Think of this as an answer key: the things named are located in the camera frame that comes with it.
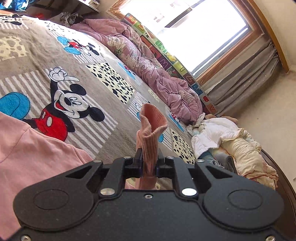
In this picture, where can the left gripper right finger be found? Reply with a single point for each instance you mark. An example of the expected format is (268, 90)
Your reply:
(176, 169)

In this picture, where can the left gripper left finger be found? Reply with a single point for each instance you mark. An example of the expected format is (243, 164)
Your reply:
(120, 170)

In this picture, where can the pink child sweatshirt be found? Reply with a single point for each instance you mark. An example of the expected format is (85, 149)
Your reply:
(28, 156)

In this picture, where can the white padded jacket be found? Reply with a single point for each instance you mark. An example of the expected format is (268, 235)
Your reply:
(210, 133)

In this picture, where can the cream rumpled quilt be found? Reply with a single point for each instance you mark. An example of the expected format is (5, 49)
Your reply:
(249, 162)

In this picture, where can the grey curtain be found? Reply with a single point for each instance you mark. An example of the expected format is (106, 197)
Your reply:
(244, 78)

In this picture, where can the Mickey Mouse fleece blanket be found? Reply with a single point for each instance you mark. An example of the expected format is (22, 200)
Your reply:
(67, 86)

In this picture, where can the colourful alphabet headboard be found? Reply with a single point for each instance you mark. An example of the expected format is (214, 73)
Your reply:
(169, 62)

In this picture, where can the crumpled purple quilt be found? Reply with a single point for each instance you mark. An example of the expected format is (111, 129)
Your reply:
(125, 43)

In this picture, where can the black side desk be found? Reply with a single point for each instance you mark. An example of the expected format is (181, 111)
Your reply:
(47, 9)

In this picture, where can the blue plastic bag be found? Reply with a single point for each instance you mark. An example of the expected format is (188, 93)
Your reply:
(15, 5)

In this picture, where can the window with wooden frame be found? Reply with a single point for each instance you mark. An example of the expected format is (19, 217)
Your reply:
(203, 35)

